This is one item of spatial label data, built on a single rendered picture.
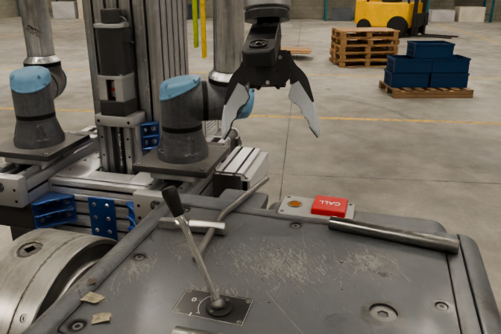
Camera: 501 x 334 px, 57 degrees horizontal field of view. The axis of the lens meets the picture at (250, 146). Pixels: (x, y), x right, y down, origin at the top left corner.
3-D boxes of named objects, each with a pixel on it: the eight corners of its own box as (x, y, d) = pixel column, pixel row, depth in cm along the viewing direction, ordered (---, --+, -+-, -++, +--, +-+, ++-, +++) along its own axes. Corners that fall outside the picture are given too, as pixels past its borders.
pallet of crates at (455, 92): (449, 86, 779) (456, 39, 753) (473, 98, 703) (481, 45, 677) (378, 87, 776) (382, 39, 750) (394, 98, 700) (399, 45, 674)
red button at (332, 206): (347, 207, 87) (348, 197, 87) (344, 222, 82) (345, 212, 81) (315, 203, 89) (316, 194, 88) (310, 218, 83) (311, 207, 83)
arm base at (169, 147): (170, 145, 147) (168, 114, 144) (215, 148, 144) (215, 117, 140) (148, 161, 133) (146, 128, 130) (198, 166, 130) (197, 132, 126)
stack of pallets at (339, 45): (383, 60, 1043) (386, 27, 1019) (398, 66, 962) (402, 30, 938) (328, 61, 1033) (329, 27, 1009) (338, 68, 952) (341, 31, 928)
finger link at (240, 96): (229, 137, 79) (259, 92, 78) (223, 141, 74) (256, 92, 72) (214, 127, 79) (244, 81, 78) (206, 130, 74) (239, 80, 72)
